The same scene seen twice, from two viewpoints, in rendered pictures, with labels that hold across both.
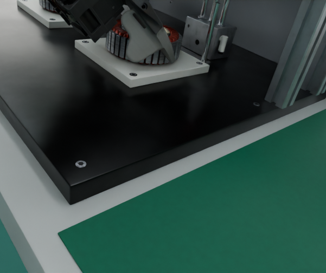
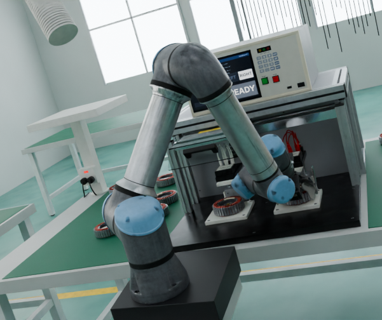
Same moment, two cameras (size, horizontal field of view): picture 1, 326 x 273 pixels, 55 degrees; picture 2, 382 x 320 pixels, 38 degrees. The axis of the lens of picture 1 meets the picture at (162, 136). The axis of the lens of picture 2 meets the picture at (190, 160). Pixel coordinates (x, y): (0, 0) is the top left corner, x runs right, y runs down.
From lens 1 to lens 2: 154 cm
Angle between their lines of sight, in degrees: 30
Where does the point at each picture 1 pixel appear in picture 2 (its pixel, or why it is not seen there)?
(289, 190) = not seen: outside the picture
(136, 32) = (307, 188)
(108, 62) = (300, 206)
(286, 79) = (355, 174)
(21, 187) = (347, 232)
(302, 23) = (348, 155)
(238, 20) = not seen: hidden behind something
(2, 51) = (266, 227)
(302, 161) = not seen: outside the picture
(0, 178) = (340, 234)
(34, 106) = (316, 223)
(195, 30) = not seen: hidden behind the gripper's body
